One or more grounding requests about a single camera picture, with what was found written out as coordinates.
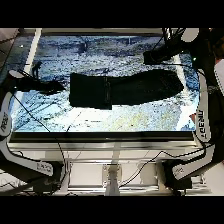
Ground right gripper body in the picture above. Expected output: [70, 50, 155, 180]
[142, 47, 175, 66]

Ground brown garment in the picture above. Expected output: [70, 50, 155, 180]
[189, 112, 198, 125]

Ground silver frame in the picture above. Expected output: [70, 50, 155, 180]
[0, 28, 224, 197]

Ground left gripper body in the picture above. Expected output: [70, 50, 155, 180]
[39, 79, 66, 96]

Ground dark blue jeans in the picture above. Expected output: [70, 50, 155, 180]
[68, 68, 185, 111]

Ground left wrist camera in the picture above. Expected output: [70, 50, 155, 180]
[31, 60, 44, 80]

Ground black cable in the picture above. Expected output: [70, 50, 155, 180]
[118, 149, 205, 188]
[12, 95, 68, 168]

